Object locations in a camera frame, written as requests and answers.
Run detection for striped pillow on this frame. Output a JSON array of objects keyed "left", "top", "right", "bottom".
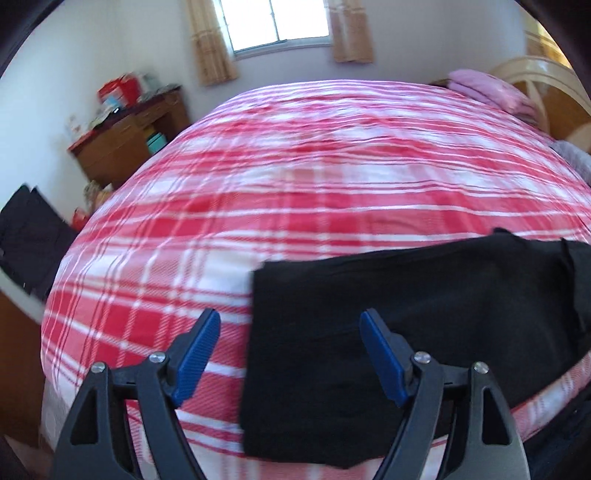
[{"left": 549, "top": 140, "right": 591, "bottom": 186}]

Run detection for bed with red plaid sheet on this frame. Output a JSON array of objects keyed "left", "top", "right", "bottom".
[{"left": 41, "top": 79, "right": 591, "bottom": 480}]

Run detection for red gift bag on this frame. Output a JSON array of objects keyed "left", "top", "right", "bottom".
[{"left": 97, "top": 73, "right": 142, "bottom": 110}]

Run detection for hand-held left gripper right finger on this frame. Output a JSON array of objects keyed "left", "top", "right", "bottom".
[{"left": 360, "top": 308, "right": 530, "bottom": 480}]

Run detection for beige floral curtain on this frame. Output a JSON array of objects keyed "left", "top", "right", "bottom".
[
  {"left": 185, "top": 0, "right": 239, "bottom": 86},
  {"left": 324, "top": 0, "right": 376, "bottom": 64}
]

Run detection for cream and wood headboard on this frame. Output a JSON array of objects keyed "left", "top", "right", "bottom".
[{"left": 488, "top": 54, "right": 591, "bottom": 154}]

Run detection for pink folded blanket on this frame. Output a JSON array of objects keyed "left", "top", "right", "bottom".
[{"left": 447, "top": 68, "right": 540, "bottom": 126}]

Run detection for patterned paper bag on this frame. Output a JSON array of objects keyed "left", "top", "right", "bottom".
[{"left": 83, "top": 179, "right": 115, "bottom": 214}]

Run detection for brown wooden desk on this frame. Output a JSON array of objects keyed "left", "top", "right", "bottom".
[{"left": 67, "top": 84, "right": 192, "bottom": 191}]

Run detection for black pants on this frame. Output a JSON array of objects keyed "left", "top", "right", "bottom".
[{"left": 239, "top": 227, "right": 591, "bottom": 470}]

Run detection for yellow curtain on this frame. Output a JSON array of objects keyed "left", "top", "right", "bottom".
[{"left": 524, "top": 28, "right": 574, "bottom": 70}]

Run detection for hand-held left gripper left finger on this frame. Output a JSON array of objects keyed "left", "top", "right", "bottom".
[{"left": 50, "top": 308, "right": 221, "bottom": 480}]

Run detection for sliding window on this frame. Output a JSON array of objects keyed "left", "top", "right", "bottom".
[{"left": 216, "top": 0, "right": 334, "bottom": 60}]

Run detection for white printed box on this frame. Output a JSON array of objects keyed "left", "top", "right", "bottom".
[{"left": 66, "top": 114, "right": 92, "bottom": 145}]

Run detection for black folding chair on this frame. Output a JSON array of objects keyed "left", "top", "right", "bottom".
[{"left": 0, "top": 184, "right": 80, "bottom": 300}]

